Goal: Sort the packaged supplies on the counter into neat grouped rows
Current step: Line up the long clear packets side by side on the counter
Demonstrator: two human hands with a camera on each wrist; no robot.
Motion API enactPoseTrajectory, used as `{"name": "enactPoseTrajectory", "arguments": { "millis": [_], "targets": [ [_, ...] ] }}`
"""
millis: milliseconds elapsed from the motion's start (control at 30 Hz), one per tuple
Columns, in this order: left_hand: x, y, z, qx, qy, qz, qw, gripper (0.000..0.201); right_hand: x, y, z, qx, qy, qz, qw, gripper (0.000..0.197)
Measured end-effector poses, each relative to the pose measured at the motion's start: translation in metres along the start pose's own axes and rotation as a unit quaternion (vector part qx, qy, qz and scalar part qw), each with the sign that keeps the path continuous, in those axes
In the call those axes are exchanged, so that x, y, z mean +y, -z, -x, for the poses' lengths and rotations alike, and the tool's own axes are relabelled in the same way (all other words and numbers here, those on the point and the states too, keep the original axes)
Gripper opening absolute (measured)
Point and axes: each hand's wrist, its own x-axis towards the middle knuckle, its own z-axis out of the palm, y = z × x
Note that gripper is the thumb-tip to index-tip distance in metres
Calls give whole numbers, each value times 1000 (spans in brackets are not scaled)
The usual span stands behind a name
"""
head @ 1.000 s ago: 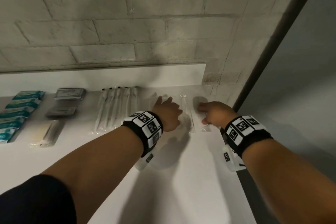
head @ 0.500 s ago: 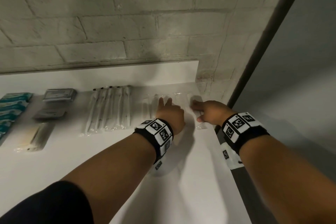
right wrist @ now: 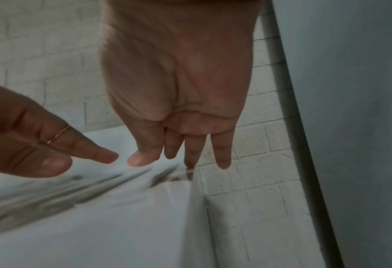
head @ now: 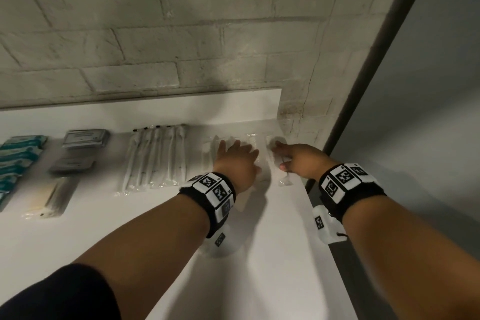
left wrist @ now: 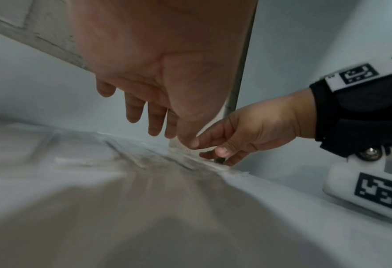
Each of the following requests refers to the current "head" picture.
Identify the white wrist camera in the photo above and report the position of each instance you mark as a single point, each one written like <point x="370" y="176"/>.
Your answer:
<point x="326" y="228"/>
<point x="221" y="244"/>

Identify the black right wristband with markers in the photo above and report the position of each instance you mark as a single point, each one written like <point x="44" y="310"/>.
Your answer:
<point x="363" y="192"/>

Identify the stack of beige soap packets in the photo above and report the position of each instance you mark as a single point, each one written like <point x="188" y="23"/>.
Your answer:
<point x="52" y="196"/>

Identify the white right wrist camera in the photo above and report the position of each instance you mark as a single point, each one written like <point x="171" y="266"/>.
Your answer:
<point x="326" y="228"/>

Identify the person's right forearm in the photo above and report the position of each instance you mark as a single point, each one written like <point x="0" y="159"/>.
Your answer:
<point x="412" y="263"/>

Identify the person's left hand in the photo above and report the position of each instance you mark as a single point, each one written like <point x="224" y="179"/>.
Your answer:
<point x="238" y="169"/>

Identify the black left wristband with markers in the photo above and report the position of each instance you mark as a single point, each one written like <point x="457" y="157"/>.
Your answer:
<point x="195" y="196"/>

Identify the stack of small white sachets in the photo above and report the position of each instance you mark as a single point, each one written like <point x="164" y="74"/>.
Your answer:
<point x="71" y="165"/>

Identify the person's black left sleeve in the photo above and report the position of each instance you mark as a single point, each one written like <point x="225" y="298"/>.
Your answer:
<point x="56" y="293"/>

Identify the black wristband with markers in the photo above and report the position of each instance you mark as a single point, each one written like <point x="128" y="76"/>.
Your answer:
<point x="195" y="196"/>
<point x="363" y="192"/>

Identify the person's right hand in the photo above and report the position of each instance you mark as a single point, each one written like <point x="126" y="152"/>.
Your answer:
<point x="307" y="162"/>

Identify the stack of large white sachets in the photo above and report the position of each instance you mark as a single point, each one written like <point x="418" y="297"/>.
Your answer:
<point x="85" y="138"/>

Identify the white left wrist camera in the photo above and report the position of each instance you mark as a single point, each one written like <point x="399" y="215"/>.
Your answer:
<point x="221" y="244"/>

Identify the white table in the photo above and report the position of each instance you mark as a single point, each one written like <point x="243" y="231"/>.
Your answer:
<point x="262" y="274"/>

